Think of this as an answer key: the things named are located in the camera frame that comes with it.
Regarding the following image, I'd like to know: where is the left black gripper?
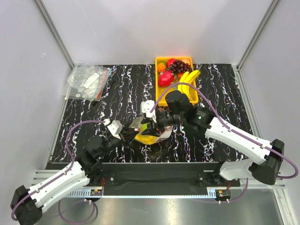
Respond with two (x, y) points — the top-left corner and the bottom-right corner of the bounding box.
(97, 127), (141, 158)

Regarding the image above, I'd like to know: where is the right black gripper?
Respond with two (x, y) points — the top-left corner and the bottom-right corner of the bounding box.
(141, 109), (184, 138)

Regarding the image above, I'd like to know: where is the yellow banana bunch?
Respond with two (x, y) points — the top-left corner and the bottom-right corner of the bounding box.
(177, 70), (201, 100)
(134, 133), (157, 145)

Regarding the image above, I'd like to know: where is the clear zip bag orange zipper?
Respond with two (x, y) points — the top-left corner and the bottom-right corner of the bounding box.
(129, 116), (173, 145)

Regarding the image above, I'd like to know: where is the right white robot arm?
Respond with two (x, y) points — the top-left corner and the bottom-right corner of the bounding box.
(140, 90), (285, 186)

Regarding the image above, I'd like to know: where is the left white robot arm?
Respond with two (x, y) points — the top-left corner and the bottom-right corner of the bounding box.
(10, 128), (139, 225)

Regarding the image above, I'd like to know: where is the stack of clear zip bags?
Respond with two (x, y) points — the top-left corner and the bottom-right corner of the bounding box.
(65, 64), (112, 102)

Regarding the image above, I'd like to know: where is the pink dragon fruit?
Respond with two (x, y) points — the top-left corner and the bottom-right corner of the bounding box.
(158, 70), (175, 87)

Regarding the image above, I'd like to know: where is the yellow plastic fruit tray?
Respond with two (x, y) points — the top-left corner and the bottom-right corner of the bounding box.
(154, 55), (199, 106)

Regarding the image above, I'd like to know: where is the yellow banana bunch in tray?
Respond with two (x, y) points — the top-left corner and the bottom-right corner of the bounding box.
(177, 70), (201, 100)

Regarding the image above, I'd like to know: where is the orange fruit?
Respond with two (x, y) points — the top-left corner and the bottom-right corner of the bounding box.
(157, 61), (167, 73)

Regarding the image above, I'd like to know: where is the dark purple grape bunch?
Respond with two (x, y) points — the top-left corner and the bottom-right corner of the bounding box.
(168, 59), (193, 74)

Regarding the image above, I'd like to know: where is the red peach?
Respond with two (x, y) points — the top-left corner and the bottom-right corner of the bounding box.
(167, 58), (176, 68)

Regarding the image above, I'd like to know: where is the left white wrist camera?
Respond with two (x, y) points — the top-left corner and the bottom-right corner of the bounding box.
(104, 119), (123, 139)

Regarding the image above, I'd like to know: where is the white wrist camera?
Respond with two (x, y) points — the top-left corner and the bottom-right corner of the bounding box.
(140, 100), (157, 124)
(104, 119), (123, 139)

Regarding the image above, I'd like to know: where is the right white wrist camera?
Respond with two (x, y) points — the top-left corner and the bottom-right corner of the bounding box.
(140, 100), (157, 124)

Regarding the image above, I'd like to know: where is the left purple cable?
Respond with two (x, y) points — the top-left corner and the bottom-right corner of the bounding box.
(11, 120), (110, 222)

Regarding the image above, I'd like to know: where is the purple cable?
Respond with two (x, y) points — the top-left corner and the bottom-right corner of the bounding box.
(150, 82), (299, 203)
(11, 120), (110, 222)

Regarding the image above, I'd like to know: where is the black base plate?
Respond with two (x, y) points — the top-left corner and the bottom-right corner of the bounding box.
(78, 160), (240, 189)

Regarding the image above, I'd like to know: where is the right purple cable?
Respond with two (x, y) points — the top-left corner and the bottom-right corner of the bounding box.
(150, 82), (299, 203)

